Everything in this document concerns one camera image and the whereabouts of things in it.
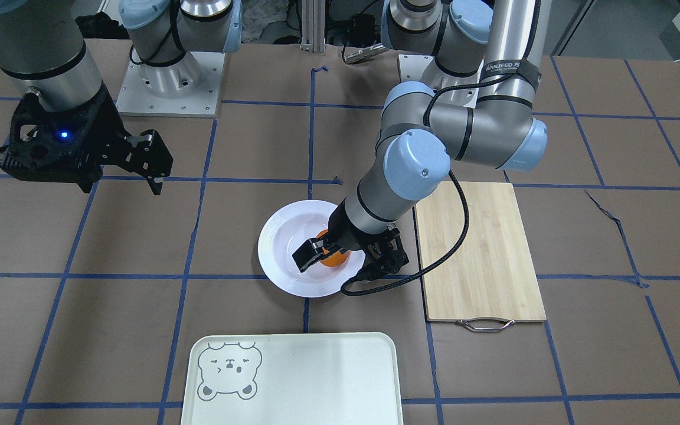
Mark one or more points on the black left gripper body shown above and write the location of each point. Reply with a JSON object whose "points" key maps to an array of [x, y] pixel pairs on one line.
{"points": [[342, 234]]}

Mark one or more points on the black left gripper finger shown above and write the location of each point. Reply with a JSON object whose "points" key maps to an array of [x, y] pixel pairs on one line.
{"points": [[311, 252]]}

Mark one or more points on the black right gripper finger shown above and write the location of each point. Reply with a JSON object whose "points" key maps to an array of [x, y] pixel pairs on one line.
{"points": [[155, 184], [148, 156]]}

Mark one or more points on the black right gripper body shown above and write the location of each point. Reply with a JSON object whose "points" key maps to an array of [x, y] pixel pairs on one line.
{"points": [[105, 120]]}

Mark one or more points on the orange fruit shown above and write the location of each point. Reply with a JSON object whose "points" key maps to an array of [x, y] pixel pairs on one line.
{"points": [[335, 259]]}

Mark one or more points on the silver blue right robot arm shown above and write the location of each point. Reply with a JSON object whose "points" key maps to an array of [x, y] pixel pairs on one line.
{"points": [[42, 48]]}

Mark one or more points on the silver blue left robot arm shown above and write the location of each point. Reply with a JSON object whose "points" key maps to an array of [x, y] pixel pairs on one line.
{"points": [[425, 128]]}

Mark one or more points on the cream bear print tray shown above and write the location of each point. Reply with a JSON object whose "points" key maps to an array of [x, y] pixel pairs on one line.
{"points": [[330, 378]]}

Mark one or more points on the white ridged plate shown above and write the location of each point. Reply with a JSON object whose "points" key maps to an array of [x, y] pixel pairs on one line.
{"points": [[284, 232]]}

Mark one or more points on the bamboo cutting board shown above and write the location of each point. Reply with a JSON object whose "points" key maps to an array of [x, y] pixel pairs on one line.
{"points": [[491, 276]]}

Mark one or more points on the silver metal connector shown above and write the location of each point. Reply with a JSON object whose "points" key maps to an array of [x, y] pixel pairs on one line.
{"points": [[363, 54]]}

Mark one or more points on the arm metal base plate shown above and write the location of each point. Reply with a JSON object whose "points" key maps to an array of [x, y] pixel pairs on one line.
{"points": [[190, 88], [419, 68]]}

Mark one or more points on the metal cutting board handle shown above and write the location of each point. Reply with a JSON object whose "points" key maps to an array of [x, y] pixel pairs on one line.
{"points": [[486, 326]]}

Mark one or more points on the aluminium frame post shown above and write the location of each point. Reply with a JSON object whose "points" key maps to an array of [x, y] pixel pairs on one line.
{"points": [[312, 26]]}

